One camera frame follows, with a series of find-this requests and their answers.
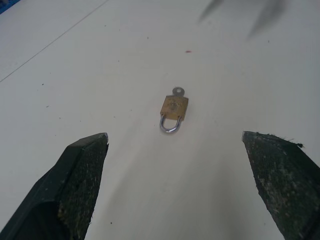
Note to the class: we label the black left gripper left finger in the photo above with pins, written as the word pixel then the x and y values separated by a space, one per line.
pixel 63 190

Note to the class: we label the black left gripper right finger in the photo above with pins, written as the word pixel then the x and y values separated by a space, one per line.
pixel 287 185

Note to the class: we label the small silver key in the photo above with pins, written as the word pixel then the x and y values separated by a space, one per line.
pixel 178 91

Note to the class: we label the small brass padlock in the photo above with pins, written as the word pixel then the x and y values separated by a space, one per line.
pixel 173 111

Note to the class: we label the blue table edge strip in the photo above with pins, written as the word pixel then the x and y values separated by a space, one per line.
pixel 3 6

